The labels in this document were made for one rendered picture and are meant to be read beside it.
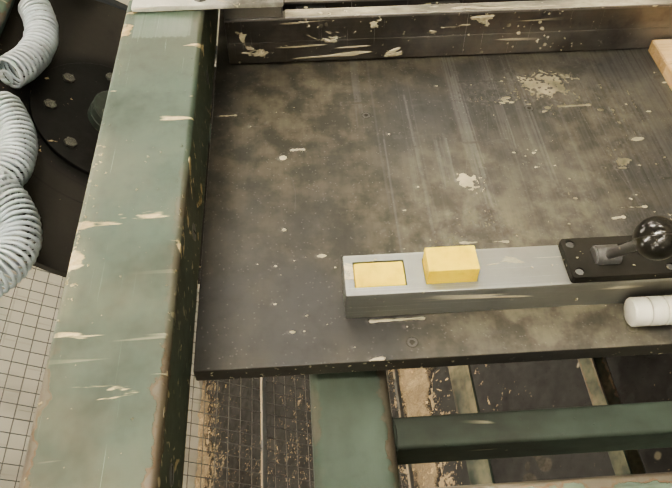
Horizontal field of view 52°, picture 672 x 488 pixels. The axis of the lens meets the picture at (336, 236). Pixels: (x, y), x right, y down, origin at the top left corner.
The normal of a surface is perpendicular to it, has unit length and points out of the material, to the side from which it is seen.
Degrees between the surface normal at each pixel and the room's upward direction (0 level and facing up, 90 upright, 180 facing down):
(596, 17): 90
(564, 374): 0
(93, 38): 90
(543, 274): 58
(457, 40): 90
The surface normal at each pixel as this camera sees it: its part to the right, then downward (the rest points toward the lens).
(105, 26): 0.53, -0.57
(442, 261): 0.00, -0.64
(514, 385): -0.85, -0.30
